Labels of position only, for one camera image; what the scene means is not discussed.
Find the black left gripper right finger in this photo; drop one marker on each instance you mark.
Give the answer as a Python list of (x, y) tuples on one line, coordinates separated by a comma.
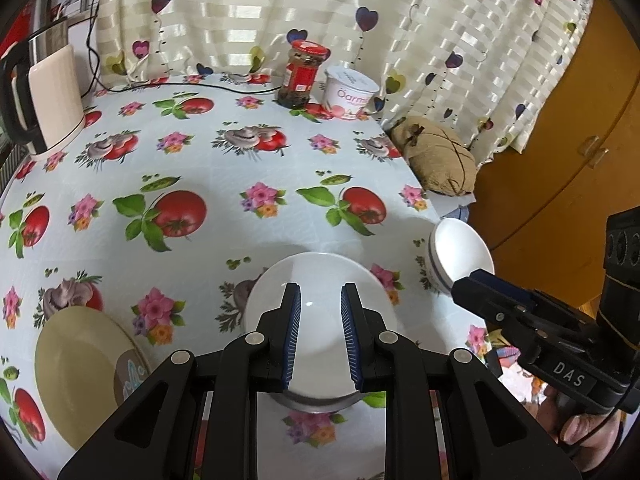
[(381, 360)]

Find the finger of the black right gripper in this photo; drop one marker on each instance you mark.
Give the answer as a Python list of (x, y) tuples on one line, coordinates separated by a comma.
[(517, 327), (487, 289)]

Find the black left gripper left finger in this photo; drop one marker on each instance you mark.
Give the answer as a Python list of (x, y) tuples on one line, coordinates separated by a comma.
[(258, 362)]

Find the white bowl blue stripe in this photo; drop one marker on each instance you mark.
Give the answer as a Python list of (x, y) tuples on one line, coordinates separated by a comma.
[(320, 369)]

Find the stainless steel bowl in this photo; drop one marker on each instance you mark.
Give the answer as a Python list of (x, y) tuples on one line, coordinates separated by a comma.
[(305, 404)]

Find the beige plate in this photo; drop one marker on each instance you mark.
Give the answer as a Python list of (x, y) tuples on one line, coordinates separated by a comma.
[(86, 366)]

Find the person right hand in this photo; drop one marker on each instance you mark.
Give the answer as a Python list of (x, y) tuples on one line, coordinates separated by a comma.
[(603, 431)]

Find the tan knitted cloth bundle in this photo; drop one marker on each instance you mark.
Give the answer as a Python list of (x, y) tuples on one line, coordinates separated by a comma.
[(436, 156)]

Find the floral vinyl tablecloth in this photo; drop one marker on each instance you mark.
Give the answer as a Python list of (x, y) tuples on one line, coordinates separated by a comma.
[(168, 207)]

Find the heart pattern curtain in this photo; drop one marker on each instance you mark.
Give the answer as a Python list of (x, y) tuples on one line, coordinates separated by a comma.
[(482, 67)]

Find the white yogurt tub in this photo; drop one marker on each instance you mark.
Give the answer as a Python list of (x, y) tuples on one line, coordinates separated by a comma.
[(347, 92)]

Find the red lid sauce jar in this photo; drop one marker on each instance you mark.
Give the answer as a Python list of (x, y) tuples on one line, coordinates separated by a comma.
[(300, 73)]

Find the white electric kettle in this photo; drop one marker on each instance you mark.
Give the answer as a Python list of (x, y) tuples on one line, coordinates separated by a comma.
[(41, 103)]

